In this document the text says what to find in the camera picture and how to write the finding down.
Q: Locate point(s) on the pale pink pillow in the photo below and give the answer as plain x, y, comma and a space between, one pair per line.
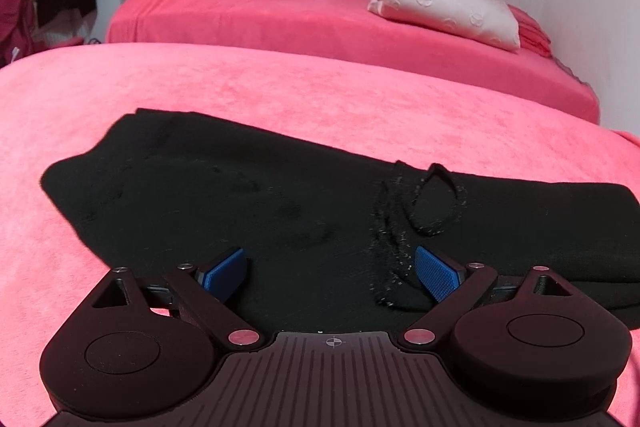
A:
445, 4

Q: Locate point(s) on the large pink bed blanket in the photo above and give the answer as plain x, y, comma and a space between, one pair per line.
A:
250, 92

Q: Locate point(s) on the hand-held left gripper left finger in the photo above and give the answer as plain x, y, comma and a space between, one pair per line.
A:
225, 274

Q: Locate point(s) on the black pants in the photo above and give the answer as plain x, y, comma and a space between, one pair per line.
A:
280, 217

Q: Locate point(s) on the pink bed with blanket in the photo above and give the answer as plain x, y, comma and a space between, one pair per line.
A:
320, 27

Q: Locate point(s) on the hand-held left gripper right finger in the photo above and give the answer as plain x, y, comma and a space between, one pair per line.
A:
437, 272

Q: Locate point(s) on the folded pink blanket stack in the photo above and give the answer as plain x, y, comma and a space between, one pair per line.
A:
532, 32

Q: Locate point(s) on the maroon hanging garment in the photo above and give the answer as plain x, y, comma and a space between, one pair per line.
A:
12, 2

